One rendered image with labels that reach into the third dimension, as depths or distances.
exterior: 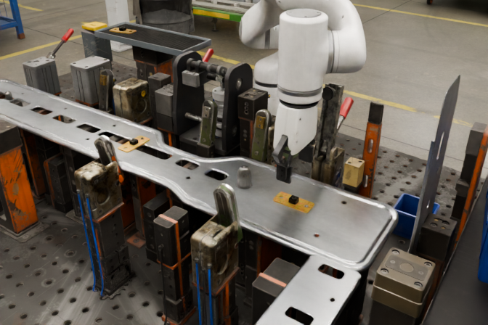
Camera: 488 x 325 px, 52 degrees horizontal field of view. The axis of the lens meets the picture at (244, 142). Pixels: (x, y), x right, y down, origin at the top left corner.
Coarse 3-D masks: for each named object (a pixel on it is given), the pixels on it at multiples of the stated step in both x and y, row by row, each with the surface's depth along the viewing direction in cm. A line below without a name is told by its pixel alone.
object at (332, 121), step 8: (328, 88) 105; (336, 88) 108; (328, 96) 105; (336, 96) 107; (328, 104) 110; (336, 104) 108; (328, 112) 110; (336, 112) 108; (320, 120) 111; (328, 120) 111; (336, 120) 110; (320, 128) 111; (328, 128) 111; (336, 128) 111; (320, 136) 112; (328, 136) 112; (320, 144) 113; (328, 144) 111; (320, 152) 115; (328, 152) 112; (328, 160) 112
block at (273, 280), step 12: (276, 264) 93; (288, 264) 93; (264, 276) 90; (276, 276) 90; (288, 276) 90; (252, 288) 88; (264, 288) 87; (276, 288) 87; (252, 300) 90; (264, 300) 88; (252, 312) 91; (288, 312) 90; (252, 324) 93
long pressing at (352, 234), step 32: (32, 96) 156; (32, 128) 137; (64, 128) 137; (128, 128) 137; (128, 160) 122; (160, 160) 122; (192, 160) 122; (224, 160) 122; (256, 160) 121; (192, 192) 110; (256, 192) 110; (288, 192) 110; (320, 192) 110; (352, 192) 109; (256, 224) 100; (288, 224) 100; (320, 224) 100; (352, 224) 100; (384, 224) 100; (352, 256) 92
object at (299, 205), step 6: (282, 192) 109; (276, 198) 107; (282, 198) 107; (288, 198) 107; (300, 198) 107; (282, 204) 106; (288, 204) 105; (294, 204) 105; (300, 204) 105; (306, 204) 105; (312, 204) 105; (300, 210) 104; (306, 210) 103
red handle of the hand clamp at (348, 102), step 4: (344, 100) 118; (348, 100) 117; (352, 100) 118; (344, 104) 117; (348, 104) 117; (344, 108) 117; (348, 108) 117; (340, 112) 116; (344, 112) 116; (348, 112) 117; (340, 116) 116; (344, 116) 116; (340, 120) 116; (340, 124) 115; (324, 144) 113; (320, 148) 114; (324, 148) 113; (324, 152) 113
